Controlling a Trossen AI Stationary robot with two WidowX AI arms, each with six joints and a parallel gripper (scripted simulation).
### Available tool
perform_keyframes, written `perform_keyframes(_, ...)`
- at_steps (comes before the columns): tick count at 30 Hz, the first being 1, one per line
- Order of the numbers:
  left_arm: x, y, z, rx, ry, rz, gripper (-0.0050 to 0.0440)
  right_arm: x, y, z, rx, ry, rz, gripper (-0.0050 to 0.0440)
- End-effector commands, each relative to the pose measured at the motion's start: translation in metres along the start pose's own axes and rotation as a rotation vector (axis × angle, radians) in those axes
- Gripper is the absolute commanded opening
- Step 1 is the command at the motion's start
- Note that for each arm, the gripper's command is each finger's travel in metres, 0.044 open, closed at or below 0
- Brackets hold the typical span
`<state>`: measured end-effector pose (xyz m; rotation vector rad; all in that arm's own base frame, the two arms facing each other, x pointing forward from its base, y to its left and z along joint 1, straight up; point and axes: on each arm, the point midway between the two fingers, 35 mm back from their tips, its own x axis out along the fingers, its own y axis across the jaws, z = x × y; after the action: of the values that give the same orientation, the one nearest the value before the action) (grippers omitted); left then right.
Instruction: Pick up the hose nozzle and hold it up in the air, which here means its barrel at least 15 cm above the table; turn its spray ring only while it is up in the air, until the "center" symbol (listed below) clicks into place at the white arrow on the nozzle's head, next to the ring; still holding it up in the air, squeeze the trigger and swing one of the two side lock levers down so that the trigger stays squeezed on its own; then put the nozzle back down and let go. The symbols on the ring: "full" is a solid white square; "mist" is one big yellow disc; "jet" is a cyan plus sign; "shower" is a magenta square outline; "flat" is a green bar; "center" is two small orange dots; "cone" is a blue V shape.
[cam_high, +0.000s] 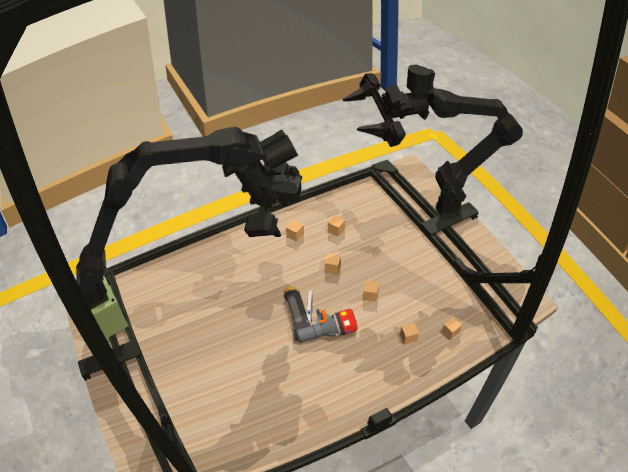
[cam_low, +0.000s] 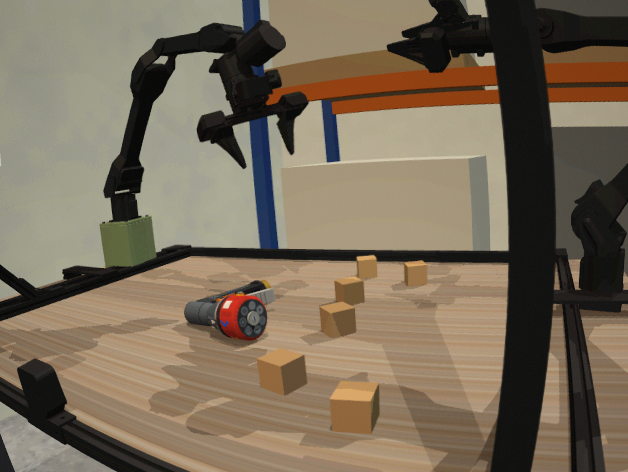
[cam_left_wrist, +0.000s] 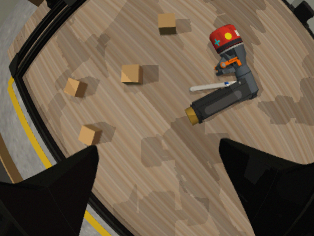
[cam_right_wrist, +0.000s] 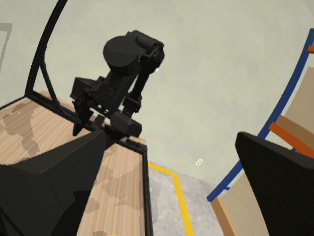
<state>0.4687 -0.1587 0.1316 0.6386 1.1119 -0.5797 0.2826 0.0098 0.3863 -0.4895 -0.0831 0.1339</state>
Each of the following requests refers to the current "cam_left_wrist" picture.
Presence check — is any black hose nozzle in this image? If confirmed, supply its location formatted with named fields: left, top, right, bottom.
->
left=185, top=24, right=259, bottom=125

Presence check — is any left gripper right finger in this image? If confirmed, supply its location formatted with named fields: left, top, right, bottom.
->
left=219, top=138, right=314, bottom=236

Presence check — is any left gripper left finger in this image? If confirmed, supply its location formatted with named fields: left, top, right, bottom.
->
left=0, top=145, right=99, bottom=236

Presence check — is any tan wooden cube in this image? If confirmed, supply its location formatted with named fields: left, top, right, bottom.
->
left=121, top=64, right=143, bottom=85
left=158, top=13, right=176, bottom=35
left=64, top=78, right=88, bottom=98
left=78, top=124, right=102, bottom=146

